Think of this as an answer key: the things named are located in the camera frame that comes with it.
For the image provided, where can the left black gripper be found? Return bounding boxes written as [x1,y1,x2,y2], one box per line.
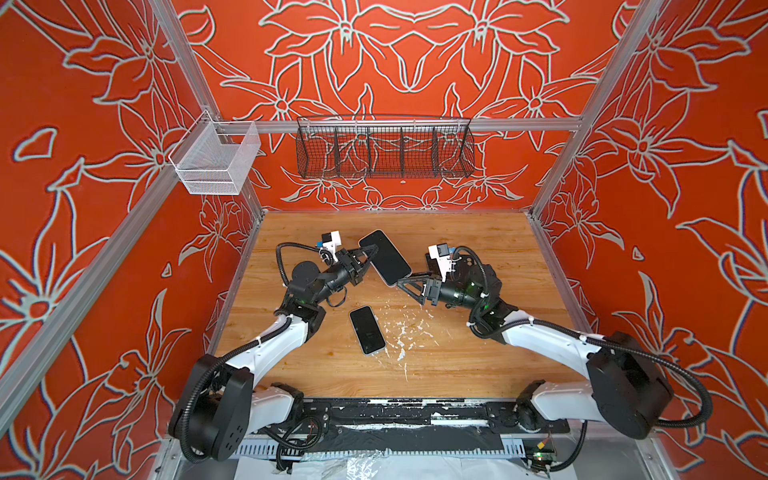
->
[312,247,376,308]

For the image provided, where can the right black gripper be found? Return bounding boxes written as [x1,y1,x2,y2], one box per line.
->
[399,271,488,315]

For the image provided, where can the phone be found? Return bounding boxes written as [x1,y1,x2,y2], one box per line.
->
[358,230,412,287]
[349,306,386,355]

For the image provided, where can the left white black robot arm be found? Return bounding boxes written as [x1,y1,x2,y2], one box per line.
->
[168,243,379,463]

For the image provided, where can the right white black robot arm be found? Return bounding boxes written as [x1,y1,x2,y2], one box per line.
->
[397,244,714,439]

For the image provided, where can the clear plastic bin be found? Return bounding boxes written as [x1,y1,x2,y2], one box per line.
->
[169,122,261,196]

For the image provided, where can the small green circuit board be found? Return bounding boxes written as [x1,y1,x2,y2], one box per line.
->
[524,446,557,472]

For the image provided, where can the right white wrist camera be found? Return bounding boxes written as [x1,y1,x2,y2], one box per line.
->
[426,243,456,281]

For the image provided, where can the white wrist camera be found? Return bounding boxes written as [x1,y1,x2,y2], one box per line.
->
[318,231,342,256]
[426,243,456,281]

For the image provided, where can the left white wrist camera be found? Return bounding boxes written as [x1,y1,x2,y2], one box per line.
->
[318,231,342,256]

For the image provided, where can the black wire basket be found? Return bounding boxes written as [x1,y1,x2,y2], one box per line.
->
[295,115,476,180]

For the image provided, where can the aluminium frame rails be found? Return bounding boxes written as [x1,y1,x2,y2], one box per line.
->
[0,0,768,480]

